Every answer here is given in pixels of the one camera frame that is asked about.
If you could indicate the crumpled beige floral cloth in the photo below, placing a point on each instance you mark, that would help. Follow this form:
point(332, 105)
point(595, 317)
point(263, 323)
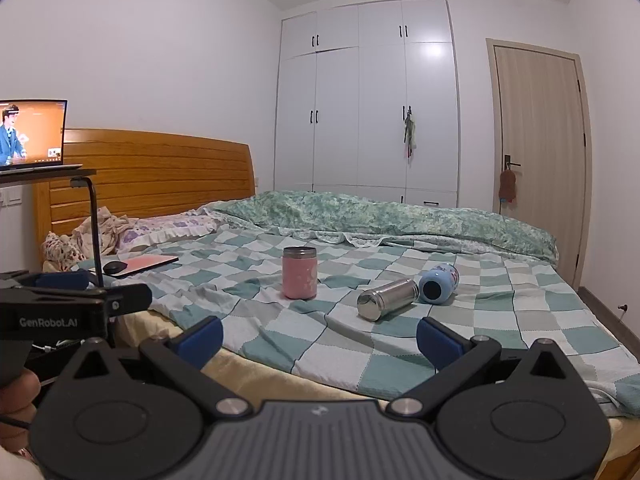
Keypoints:
point(107, 232)

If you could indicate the pink flat pad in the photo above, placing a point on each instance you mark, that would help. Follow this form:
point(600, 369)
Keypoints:
point(150, 261)

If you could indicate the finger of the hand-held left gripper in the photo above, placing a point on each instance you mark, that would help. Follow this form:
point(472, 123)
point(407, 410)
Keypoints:
point(132, 297)
point(62, 280)

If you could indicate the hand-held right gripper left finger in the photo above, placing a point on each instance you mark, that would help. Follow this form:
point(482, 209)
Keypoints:
point(202, 342)

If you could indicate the open laptop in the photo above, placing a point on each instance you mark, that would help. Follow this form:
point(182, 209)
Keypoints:
point(32, 130)

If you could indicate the blue printed cup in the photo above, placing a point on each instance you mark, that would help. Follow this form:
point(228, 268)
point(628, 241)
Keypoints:
point(436, 286)

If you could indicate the pink cup with steel lid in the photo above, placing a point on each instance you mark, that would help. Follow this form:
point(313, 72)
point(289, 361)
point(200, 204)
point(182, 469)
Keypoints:
point(300, 275)

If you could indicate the green floral quilt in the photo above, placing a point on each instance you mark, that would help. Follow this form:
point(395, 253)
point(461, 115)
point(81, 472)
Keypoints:
point(400, 217)

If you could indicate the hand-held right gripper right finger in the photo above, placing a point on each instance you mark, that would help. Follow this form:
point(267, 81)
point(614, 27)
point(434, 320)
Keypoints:
point(440, 344)

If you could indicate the white wall socket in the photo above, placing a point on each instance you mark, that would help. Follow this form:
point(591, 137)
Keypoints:
point(12, 198)

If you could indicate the red floral pillow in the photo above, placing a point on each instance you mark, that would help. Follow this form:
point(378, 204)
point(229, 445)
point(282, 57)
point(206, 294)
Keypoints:
point(60, 252)

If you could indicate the brown hanging pouch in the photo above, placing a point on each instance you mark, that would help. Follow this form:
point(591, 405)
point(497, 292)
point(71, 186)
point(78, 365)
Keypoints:
point(507, 186)

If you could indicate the beige mattress sheet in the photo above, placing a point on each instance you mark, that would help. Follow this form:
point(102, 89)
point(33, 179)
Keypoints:
point(240, 365)

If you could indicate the purple floral pillow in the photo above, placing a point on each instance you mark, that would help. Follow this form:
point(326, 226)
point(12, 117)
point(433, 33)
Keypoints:
point(160, 227)

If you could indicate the wooden bed headboard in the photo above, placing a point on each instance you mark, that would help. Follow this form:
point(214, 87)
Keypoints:
point(150, 175)

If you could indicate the green hanging cloth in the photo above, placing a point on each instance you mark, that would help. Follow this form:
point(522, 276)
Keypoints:
point(409, 132)

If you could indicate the beige wooden door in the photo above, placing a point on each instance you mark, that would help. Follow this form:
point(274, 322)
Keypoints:
point(540, 160)

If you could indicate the white wardrobe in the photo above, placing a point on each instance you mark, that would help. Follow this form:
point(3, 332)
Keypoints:
point(365, 110)

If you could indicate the silver steel bottle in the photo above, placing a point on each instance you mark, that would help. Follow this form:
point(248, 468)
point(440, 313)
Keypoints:
point(387, 300)

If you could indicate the black computer mouse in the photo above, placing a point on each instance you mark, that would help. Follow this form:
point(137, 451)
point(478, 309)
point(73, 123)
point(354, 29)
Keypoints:
point(115, 267)

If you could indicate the person's left hand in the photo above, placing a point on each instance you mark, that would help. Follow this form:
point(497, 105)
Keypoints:
point(17, 392)

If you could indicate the green checkered blanket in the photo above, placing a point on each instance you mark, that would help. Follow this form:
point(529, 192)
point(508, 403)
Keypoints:
point(500, 320)

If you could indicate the black laptop stand table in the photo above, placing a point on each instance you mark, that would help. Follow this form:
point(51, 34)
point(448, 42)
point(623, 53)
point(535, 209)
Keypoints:
point(92, 220)

